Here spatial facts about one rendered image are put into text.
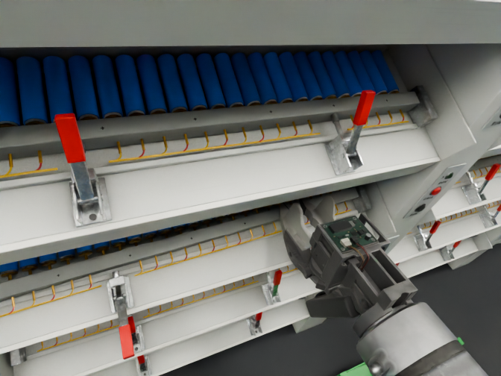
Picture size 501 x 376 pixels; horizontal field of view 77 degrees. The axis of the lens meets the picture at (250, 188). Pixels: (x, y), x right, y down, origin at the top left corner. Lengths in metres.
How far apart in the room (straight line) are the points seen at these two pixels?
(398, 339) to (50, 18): 0.36
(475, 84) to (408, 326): 0.29
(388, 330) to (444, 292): 1.03
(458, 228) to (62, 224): 0.95
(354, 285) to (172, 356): 0.53
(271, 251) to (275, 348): 0.55
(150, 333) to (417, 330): 0.45
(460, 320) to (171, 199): 1.19
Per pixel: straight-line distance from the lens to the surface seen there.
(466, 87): 0.47
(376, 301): 0.37
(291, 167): 0.35
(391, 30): 0.29
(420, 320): 0.37
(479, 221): 1.12
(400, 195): 0.55
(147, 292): 0.46
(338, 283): 0.41
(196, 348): 0.83
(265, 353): 1.01
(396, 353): 0.36
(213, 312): 0.65
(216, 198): 0.31
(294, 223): 0.45
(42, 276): 0.46
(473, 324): 1.38
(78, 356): 0.65
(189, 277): 0.47
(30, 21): 0.20
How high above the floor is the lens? 0.95
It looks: 47 degrees down
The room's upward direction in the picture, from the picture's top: 14 degrees clockwise
